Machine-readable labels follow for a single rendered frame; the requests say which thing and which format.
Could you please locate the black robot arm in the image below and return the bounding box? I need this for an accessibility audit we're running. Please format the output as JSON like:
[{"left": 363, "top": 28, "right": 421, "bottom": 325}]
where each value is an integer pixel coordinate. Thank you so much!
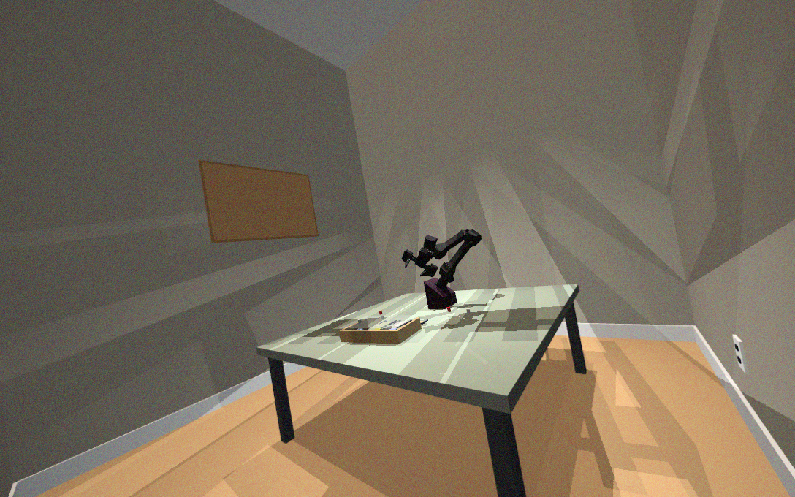
[{"left": 419, "top": 229, "right": 482, "bottom": 289}]

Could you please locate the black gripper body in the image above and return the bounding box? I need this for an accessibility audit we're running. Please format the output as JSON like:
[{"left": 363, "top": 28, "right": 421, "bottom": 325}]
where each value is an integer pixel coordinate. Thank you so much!
[{"left": 402, "top": 249, "right": 438, "bottom": 277}]

